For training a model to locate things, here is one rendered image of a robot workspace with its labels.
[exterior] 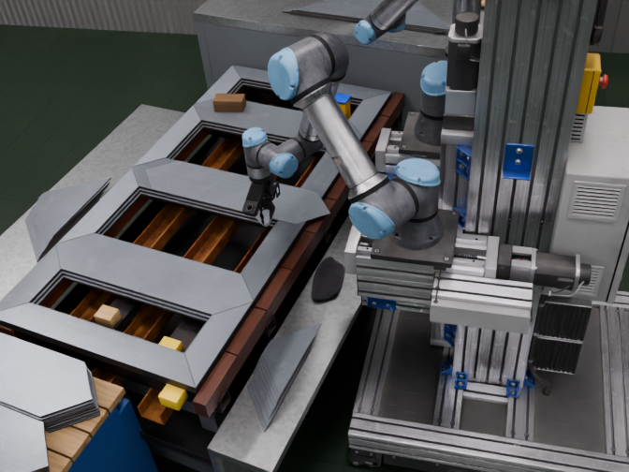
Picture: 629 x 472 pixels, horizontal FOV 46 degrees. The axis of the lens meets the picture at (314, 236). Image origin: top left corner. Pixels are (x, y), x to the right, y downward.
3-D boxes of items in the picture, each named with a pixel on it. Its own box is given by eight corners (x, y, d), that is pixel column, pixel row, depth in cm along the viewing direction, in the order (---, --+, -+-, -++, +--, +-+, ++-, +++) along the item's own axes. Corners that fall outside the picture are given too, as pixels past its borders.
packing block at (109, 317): (96, 323, 228) (93, 315, 226) (106, 312, 232) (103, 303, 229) (112, 329, 226) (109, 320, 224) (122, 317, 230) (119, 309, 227)
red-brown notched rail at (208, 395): (196, 414, 202) (192, 401, 198) (395, 104, 309) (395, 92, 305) (209, 418, 201) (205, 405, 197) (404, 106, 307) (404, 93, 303)
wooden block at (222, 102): (214, 111, 300) (212, 100, 297) (217, 103, 304) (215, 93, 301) (243, 111, 298) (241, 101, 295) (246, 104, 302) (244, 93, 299)
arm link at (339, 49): (340, 9, 194) (307, 129, 234) (309, 25, 188) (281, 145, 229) (370, 37, 190) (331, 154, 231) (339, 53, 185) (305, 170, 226)
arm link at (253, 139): (253, 143, 218) (235, 133, 223) (257, 173, 226) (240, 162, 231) (273, 132, 222) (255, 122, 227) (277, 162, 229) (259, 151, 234)
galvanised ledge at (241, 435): (209, 453, 206) (207, 448, 204) (373, 179, 291) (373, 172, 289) (272, 478, 199) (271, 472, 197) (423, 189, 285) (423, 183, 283)
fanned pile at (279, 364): (227, 419, 211) (225, 411, 208) (286, 320, 236) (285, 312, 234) (266, 433, 206) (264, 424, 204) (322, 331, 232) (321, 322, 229)
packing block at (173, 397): (160, 405, 204) (157, 396, 202) (170, 390, 208) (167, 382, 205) (179, 411, 202) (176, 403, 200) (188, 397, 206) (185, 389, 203)
